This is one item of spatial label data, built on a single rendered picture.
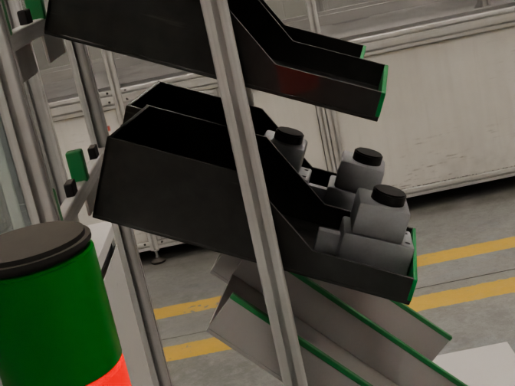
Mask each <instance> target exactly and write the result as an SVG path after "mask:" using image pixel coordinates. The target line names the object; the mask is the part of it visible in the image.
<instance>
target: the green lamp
mask: <svg viewBox="0 0 515 386"><path fill-rule="evenodd" d="M121 355H122V348H121V344H120V340H119V336H118V333H117V330H116V325H115V322H114V318H113V314H112V310H111V307H110V302H109V299H108V295H107V291H106V287H105V284H104V281H103V276H102V273H101V269H100V265H99V261H98V258H97V252H96V250H95V246H94V243H93V241H92V240H91V239H90V240H89V241H88V243H87V245H86V247H85V248H84V249H83V250H82V251H81V252H79V253H78V254H76V255H74V256H72V257H71V258H69V259H67V260H65V261H63V262H61V263H58V264H56V265H53V266H52V267H48V268H45V269H43V270H39V271H36V272H33V273H28V274H25V275H20V276H13V277H9V278H3V279H0V378H1V380H2V385H3V386H86V385H88V384H90V383H92V382H94V381H96V380H98V379H99V378H101V377H103V376H104V375H105V374H106V373H108V372H109V371H110V370H111V369H112V368H113V367H114V366H115V365H116V364H117V362H118V361H119V360H120V357H121Z"/></svg>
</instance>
